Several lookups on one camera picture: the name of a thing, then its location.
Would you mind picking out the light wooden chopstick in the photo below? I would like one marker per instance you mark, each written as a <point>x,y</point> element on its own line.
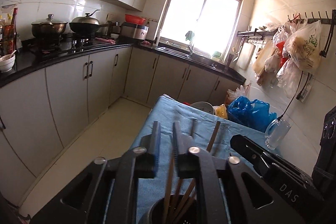
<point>213,136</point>

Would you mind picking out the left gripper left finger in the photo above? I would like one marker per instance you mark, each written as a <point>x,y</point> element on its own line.
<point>105,191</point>

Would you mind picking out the steel pot with lid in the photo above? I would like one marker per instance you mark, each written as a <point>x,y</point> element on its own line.
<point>48,28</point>

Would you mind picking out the glass beer mug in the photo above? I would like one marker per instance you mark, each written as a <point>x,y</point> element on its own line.
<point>275,133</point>

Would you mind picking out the red plastic basin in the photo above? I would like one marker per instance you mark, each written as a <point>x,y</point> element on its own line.
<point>134,19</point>

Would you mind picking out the white cutting board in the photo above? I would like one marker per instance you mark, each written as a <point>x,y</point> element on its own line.
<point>245,55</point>

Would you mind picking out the sauce bottle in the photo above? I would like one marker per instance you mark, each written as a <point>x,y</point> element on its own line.
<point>10,40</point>

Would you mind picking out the black wok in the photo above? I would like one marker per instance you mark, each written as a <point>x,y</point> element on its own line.
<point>86,26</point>

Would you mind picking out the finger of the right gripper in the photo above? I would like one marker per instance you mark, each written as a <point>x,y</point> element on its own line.
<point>252,150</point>

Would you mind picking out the long dark wooden chopstick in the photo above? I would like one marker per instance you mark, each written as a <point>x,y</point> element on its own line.
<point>184,199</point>
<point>187,205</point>
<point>176,196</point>
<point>166,200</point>

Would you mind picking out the yellow plastic bag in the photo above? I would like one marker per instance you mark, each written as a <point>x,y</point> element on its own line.
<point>221,111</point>

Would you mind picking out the blue plastic bag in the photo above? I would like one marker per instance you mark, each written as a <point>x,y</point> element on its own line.
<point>254,114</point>

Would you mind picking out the hanging plastic bags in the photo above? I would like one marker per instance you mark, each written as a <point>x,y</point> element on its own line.
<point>293,51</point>

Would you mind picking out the window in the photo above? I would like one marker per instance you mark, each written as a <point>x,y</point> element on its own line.
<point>201,26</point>

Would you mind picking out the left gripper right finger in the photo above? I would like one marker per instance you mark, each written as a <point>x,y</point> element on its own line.
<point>228,191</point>

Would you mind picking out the lower kitchen cabinets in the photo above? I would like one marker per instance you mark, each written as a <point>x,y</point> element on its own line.
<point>44,107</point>

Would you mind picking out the wall power strip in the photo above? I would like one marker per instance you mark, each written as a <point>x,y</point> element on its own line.
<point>302,95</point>

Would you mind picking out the black utensil holder cup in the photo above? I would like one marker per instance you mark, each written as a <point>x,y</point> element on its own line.
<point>189,213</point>

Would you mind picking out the white colander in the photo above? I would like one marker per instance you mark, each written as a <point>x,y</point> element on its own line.
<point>204,106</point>

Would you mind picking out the blue towel table cover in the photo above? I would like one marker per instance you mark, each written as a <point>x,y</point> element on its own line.
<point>166,111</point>

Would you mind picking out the white bowl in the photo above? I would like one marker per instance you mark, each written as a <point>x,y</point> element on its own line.
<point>7,62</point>

